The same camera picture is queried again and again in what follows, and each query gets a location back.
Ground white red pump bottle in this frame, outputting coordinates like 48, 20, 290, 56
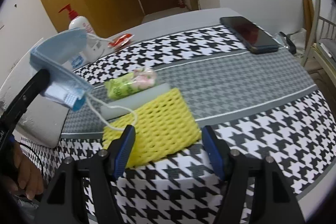
59, 4, 104, 69

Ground blue face mask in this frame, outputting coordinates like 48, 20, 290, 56
29, 27, 138, 131

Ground red fire extinguisher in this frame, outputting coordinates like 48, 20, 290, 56
178, 0, 186, 9

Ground white styrofoam box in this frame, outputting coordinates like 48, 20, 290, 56
1, 52, 68, 148

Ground black smartphone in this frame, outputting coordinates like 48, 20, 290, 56
220, 16, 280, 54

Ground green tissue packet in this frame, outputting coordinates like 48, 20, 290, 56
104, 67, 157, 100

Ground teal storage basket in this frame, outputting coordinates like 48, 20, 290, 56
275, 32, 297, 55

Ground metal bunk bed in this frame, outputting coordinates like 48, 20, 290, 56
301, 0, 335, 84

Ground white foam strip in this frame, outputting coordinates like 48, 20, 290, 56
100, 83, 171, 120

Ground houndstooth table runner cloth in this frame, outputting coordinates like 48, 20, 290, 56
19, 24, 336, 224

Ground red snack packet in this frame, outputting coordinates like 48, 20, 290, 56
108, 34, 134, 50

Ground yellow foam net sleeve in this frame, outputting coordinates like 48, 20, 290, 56
101, 88, 202, 169

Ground person's left hand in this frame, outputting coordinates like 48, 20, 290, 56
3, 141, 44, 201

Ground wooden boards against wall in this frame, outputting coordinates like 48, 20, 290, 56
302, 0, 314, 42

